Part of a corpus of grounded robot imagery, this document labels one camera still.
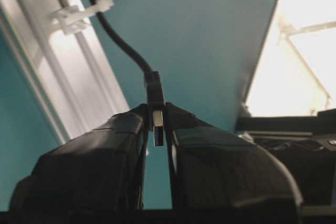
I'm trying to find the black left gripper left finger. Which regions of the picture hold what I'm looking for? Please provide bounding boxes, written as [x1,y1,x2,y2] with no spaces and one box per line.
[9,104,148,211]

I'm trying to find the white cable-tie ring bottom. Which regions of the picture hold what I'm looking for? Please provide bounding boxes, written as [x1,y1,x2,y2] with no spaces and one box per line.
[49,0,115,36]

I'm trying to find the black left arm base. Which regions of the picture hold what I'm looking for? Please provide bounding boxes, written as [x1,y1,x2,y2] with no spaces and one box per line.
[235,109,335,206]

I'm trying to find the long aluminium rail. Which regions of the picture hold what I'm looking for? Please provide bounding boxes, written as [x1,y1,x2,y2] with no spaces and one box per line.
[1,0,129,144]

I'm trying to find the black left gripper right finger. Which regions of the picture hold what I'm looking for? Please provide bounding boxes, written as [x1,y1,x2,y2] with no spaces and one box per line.
[165,103,303,210]

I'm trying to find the black USB cable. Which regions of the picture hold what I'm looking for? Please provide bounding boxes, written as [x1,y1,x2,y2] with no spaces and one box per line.
[77,0,167,148]

